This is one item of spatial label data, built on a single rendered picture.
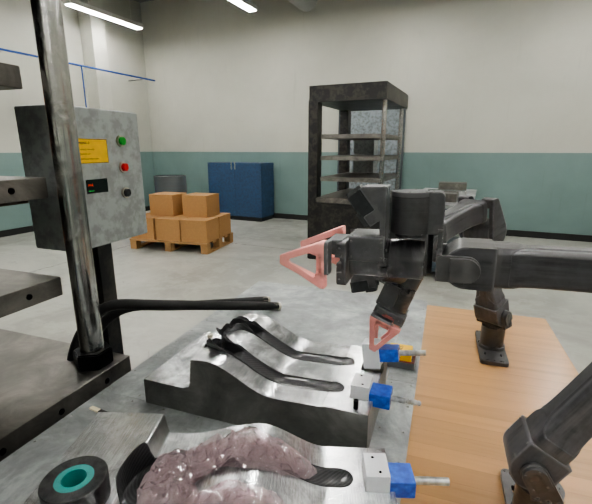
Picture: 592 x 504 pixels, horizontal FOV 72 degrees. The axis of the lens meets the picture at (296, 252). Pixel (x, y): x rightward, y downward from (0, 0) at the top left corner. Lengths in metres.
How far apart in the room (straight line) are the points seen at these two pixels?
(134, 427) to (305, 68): 7.58
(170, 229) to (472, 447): 5.17
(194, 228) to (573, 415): 5.15
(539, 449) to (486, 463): 0.22
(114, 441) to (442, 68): 7.10
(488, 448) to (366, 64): 7.11
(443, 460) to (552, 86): 6.78
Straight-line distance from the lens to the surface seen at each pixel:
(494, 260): 0.58
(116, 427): 0.79
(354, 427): 0.82
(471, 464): 0.90
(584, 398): 0.69
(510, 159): 7.28
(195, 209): 5.77
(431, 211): 0.58
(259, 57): 8.50
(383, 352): 0.92
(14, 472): 0.96
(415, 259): 0.58
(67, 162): 1.12
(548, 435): 0.70
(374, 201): 0.58
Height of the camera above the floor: 1.36
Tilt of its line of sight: 14 degrees down
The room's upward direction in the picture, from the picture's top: straight up
